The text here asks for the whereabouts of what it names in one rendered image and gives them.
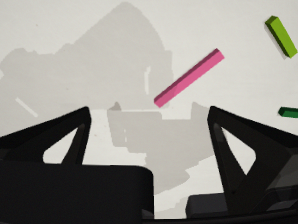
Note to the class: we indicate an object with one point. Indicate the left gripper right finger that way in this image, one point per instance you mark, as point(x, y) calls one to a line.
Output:
point(275, 166)

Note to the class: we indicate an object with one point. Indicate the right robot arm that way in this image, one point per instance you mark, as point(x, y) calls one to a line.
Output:
point(211, 214)

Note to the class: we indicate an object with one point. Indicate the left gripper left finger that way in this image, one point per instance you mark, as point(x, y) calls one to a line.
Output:
point(29, 144)

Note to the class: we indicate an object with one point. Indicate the pink rod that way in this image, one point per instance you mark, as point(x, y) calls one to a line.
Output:
point(189, 77)

